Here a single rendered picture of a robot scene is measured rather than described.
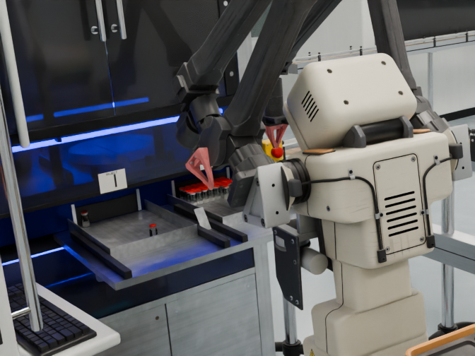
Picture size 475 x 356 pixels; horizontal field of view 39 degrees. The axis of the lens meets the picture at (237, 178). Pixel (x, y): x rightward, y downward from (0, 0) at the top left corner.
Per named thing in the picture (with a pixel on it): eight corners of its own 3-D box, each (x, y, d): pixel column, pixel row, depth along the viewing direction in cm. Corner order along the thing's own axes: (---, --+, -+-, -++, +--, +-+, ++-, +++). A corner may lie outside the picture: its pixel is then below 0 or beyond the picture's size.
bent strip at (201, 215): (195, 228, 193) (193, 209, 191) (204, 225, 194) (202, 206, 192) (220, 241, 181) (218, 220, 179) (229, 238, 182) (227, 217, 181)
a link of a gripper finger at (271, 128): (276, 143, 201) (273, 112, 198) (290, 147, 195) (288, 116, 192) (257, 147, 197) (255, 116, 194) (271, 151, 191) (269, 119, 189)
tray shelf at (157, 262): (53, 239, 199) (52, 234, 199) (247, 188, 234) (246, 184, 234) (115, 290, 160) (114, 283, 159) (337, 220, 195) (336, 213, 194)
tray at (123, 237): (68, 229, 201) (66, 218, 200) (146, 209, 214) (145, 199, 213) (112, 260, 173) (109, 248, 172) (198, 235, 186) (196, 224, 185)
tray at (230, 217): (167, 204, 218) (167, 193, 217) (233, 186, 231) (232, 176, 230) (223, 229, 190) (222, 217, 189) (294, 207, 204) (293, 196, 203)
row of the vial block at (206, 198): (189, 205, 214) (187, 191, 213) (235, 193, 223) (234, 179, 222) (192, 206, 212) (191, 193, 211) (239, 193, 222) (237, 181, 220)
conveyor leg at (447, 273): (431, 339, 277) (430, 161, 257) (446, 332, 281) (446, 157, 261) (449, 347, 269) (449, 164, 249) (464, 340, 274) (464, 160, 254)
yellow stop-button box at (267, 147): (254, 160, 232) (253, 140, 231) (271, 156, 236) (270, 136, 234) (267, 164, 226) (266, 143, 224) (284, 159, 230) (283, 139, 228)
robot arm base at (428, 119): (428, 138, 134) (473, 129, 139) (406, 111, 138) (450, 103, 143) (411, 167, 140) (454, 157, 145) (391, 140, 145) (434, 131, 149)
